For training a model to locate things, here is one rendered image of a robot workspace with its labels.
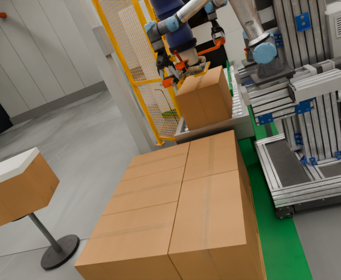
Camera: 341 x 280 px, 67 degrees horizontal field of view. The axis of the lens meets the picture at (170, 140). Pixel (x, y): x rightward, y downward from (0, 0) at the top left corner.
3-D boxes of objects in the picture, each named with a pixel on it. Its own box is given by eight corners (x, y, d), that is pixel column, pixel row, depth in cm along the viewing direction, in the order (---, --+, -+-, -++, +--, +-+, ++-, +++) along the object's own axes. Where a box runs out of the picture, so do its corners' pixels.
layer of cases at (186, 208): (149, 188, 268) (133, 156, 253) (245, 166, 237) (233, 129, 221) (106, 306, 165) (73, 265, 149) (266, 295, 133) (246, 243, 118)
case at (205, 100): (198, 109, 296) (186, 77, 280) (232, 100, 281) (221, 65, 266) (190, 134, 245) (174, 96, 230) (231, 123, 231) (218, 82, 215)
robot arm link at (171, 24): (177, 13, 150) (161, 20, 155) (171, 15, 141) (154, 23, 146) (181, 27, 153) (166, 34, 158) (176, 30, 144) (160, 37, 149)
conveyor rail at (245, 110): (235, 71, 431) (231, 61, 423) (237, 70, 429) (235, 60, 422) (248, 135, 231) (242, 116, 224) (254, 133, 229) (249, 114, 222)
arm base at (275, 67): (280, 65, 161) (276, 50, 158) (286, 71, 148) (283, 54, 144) (256, 74, 166) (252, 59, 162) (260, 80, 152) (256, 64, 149)
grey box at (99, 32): (111, 53, 300) (99, 26, 288) (115, 51, 298) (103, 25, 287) (105, 56, 283) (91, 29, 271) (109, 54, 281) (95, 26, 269)
